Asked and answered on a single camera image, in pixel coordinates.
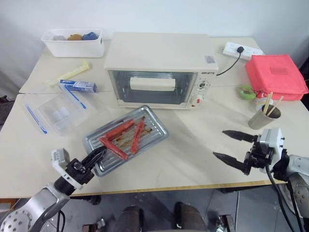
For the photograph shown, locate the white red oven knob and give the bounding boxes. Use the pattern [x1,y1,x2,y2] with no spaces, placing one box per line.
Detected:
[191,95,204,107]

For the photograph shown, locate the white plastic storage bin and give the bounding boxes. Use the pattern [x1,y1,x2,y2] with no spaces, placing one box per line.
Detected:
[41,28,105,58]

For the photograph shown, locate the wooden chopstick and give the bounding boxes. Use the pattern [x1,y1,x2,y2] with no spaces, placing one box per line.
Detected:
[264,91,274,115]
[267,96,284,116]

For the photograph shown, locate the cream toaster oven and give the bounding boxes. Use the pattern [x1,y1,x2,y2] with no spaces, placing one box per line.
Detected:
[104,32,219,111]

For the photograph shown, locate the small white red object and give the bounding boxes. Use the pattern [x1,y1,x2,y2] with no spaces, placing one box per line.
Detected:
[255,89,275,107]

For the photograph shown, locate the green round toy fruit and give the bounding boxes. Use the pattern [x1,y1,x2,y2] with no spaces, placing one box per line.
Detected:
[238,84,257,100]

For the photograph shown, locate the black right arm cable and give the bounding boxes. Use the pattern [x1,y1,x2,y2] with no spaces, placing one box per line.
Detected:
[265,165,304,232]

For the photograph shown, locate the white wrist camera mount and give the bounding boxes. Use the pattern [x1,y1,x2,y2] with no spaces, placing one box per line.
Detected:
[256,128,286,173]
[50,148,84,191]

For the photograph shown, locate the clear plastic food container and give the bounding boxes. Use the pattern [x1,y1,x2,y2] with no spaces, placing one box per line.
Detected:
[37,93,89,136]

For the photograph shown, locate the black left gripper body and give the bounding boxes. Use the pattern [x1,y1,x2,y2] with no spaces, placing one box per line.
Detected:
[65,158,96,187]

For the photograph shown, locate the blue white toothpaste box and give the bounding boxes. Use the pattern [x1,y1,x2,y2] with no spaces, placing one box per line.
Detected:
[58,79,98,93]

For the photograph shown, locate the dark rounded brown shape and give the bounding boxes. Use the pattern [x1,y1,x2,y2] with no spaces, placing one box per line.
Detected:
[115,205,143,232]
[173,202,206,232]

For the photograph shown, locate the black oven power cable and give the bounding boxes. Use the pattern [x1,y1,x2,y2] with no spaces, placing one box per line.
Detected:
[216,52,242,76]

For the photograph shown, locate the pale yellow plastic tool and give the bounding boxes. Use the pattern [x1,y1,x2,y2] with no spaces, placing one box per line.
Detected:
[45,61,93,87]

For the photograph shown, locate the blue-edged clear container latch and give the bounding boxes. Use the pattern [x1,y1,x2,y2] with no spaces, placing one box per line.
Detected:
[63,84,87,110]
[25,103,48,135]

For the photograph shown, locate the cream oven door handle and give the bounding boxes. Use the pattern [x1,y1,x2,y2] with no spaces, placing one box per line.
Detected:
[129,76,176,91]

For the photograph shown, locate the glass oven door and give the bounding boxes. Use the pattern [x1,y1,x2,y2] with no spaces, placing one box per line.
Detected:
[108,70,197,107]

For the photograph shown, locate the ribbed metal baking tray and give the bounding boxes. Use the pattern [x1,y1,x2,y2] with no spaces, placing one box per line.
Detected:
[83,105,169,177]

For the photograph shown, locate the red insulated lunch bag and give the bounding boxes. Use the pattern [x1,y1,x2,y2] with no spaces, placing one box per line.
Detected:
[245,54,309,101]

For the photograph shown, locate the white power strip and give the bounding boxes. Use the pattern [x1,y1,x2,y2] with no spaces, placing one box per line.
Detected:
[222,41,264,61]

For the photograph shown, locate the red sausage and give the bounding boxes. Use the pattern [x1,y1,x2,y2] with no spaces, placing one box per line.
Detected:
[99,137,129,160]
[104,120,134,140]
[130,120,145,154]

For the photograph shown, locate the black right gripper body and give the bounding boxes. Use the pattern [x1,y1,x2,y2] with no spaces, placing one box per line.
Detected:
[243,135,275,176]

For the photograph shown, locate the blue item in bin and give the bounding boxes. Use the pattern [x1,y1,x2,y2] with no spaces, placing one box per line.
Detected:
[82,31,98,41]

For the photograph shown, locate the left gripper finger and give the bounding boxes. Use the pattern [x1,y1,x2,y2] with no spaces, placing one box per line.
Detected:
[90,150,108,171]
[83,147,106,165]

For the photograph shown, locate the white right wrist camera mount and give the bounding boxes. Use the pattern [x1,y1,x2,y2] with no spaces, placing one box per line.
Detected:
[256,128,286,173]

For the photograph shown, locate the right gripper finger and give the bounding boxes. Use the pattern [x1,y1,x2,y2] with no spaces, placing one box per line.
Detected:
[222,130,257,144]
[212,151,247,173]

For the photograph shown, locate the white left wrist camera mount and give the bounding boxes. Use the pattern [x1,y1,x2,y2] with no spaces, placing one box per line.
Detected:
[50,148,84,191]

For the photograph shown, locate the metal cup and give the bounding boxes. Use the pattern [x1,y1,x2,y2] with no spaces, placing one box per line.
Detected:
[248,104,282,130]

